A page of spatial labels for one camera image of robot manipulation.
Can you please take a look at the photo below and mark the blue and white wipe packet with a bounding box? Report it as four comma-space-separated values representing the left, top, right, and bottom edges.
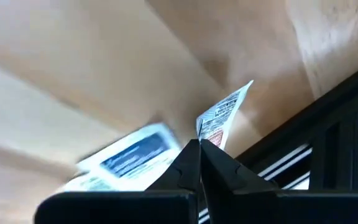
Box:
63, 123, 183, 192

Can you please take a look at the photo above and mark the orange and white ointment packet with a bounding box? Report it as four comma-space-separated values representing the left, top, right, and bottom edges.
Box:
196, 80, 254, 151

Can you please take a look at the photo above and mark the black aluminium table frame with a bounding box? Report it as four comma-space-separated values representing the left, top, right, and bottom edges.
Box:
236, 57, 358, 191

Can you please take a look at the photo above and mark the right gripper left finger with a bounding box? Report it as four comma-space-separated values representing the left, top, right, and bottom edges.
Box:
34, 139, 202, 224

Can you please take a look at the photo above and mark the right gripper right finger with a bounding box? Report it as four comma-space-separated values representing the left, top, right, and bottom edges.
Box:
200, 139, 358, 224

